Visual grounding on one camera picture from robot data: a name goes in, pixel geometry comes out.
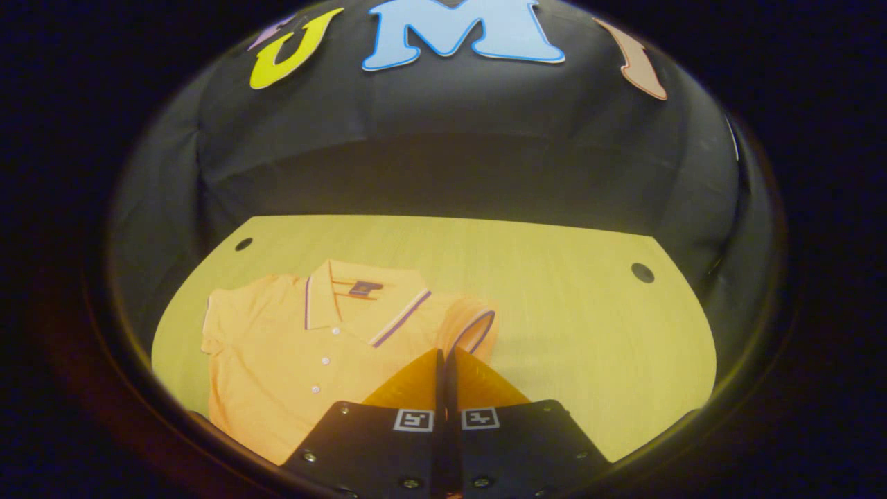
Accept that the black backdrop cloth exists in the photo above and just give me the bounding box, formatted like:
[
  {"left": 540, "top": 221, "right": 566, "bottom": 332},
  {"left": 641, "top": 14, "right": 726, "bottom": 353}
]
[{"left": 107, "top": 0, "right": 785, "bottom": 389}]

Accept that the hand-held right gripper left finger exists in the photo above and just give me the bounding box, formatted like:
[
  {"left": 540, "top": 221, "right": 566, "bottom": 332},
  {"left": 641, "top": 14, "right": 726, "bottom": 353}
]
[{"left": 281, "top": 348, "right": 445, "bottom": 498}]

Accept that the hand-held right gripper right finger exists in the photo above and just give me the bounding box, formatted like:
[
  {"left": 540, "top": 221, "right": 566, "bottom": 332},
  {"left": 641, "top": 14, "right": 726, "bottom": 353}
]
[{"left": 443, "top": 347, "right": 614, "bottom": 498}]

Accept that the orange T-shirt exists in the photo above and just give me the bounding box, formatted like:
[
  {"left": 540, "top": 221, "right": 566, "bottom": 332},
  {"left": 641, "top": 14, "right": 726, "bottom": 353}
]
[{"left": 201, "top": 260, "right": 498, "bottom": 466}]

